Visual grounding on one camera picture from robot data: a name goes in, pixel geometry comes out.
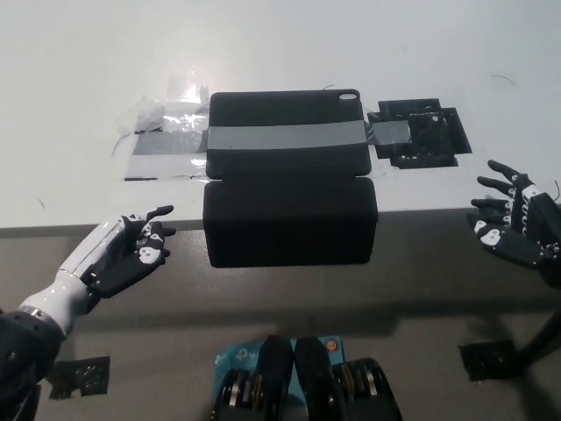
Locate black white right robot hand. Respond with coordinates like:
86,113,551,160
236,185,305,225
466,159,561,291

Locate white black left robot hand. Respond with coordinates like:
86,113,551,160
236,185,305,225
56,203,178,300

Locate black folding tablet cover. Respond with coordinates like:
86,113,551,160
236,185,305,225
202,89,380,269

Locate black tape patch on desk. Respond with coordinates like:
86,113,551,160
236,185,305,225
366,97,475,169

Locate black robot body teal tops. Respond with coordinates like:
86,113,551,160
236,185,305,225
209,334,404,421

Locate clear tape strip dark edge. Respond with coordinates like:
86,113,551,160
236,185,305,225
124,153,208,182

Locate black floor tape patch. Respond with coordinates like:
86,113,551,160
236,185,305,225
458,339,525,383
46,354,112,401

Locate crumpled clear tape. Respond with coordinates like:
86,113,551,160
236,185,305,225
116,83,213,135

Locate flat clear tape piece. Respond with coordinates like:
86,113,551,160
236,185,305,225
167,69,201,103

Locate grey duct tape strip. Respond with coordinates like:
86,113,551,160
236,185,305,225
132,118,415,156

